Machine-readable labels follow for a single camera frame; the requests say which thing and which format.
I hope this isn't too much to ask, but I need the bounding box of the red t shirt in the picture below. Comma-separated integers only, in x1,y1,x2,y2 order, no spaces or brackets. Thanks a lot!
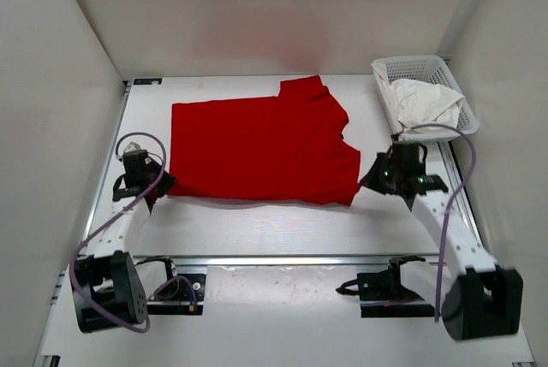
169,75,360,206

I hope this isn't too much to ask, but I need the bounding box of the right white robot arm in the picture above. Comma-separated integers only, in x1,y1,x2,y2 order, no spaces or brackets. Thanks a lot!
360,142,523,340

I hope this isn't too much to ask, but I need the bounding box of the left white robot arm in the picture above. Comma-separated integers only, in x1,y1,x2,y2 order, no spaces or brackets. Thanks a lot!
69,143,180,333

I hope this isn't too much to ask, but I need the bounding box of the white t shirt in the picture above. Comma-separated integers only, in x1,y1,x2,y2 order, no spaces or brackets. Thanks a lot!
370,61,466,135

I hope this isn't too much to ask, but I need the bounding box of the small table label sticker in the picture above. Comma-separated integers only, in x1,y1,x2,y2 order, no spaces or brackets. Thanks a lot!
133,78,163,86

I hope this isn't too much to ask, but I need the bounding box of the white plastic basket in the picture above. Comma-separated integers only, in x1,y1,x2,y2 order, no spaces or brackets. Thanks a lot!
370,55,480,144

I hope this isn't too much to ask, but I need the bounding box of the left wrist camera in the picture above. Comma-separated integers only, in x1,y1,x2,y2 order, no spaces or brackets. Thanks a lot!
122,141,141,155

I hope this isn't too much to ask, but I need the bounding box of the aluminium table rail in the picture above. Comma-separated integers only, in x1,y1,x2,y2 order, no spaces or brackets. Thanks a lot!
128,254,442,268

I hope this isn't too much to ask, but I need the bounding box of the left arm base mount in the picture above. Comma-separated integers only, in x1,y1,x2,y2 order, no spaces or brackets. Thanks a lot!
134,256,206,316

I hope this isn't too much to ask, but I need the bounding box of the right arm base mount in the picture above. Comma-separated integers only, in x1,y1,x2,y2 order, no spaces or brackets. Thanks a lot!
336,256,434,319

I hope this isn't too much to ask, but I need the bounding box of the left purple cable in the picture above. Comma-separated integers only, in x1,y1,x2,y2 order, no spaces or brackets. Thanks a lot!
69,130,168,334

